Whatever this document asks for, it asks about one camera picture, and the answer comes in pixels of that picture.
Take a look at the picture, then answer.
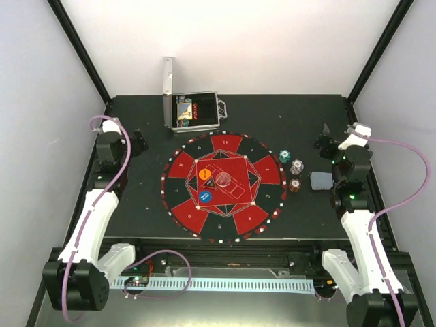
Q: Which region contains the open aluminium poker case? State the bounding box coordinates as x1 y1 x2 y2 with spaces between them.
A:
163 57 228 133

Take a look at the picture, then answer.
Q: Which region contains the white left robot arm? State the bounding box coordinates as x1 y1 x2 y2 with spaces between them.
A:
42 115 148 315

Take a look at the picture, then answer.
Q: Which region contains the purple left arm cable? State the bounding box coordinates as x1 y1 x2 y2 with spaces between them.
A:
63 115 132 324

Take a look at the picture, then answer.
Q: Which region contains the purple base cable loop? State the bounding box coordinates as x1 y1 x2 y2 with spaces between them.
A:
123 249 192 300

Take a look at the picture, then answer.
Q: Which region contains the light blue cable duct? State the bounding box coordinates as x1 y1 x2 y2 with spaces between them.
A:
110 276 315 295

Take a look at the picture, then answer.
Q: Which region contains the round red black poker mat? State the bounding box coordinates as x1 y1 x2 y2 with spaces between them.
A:
161 131 287 244

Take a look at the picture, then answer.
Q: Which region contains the card pack in case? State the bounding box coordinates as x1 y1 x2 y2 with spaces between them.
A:
177 102 193 120

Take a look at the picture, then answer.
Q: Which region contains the orange round button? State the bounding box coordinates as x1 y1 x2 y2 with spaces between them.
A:
198 168 212 181

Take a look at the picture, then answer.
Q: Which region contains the blue small blind button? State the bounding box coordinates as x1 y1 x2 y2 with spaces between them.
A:
198 190 212 203

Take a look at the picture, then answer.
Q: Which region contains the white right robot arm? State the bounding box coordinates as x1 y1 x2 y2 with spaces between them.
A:
309 123 418 326

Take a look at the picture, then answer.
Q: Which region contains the black triangular token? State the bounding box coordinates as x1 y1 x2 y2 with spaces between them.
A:
202 177 217 189

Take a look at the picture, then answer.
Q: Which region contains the brown white chip stack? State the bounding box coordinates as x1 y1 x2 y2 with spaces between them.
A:
289 178 302 193

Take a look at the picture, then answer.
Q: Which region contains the purple white chip stack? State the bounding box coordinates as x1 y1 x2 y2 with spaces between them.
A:
290 159 304 175

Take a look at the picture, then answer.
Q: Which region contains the clear round dealer puck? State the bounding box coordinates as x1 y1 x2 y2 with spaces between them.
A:
215 172 232 187

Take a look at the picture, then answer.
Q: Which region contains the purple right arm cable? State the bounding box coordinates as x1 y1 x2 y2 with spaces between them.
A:
366 135 431 327

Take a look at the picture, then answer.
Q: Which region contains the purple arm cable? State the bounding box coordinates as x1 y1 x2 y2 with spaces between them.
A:
63 115 132 324
366 135 431 327

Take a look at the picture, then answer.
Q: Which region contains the grey card deck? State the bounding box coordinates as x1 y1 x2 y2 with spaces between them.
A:
309 172 333 191

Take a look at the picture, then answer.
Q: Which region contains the green poker chip stack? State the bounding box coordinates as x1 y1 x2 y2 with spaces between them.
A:
279 149 291 164

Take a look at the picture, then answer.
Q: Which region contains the small green circuit board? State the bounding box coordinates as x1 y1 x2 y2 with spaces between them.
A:
125 276 149 287

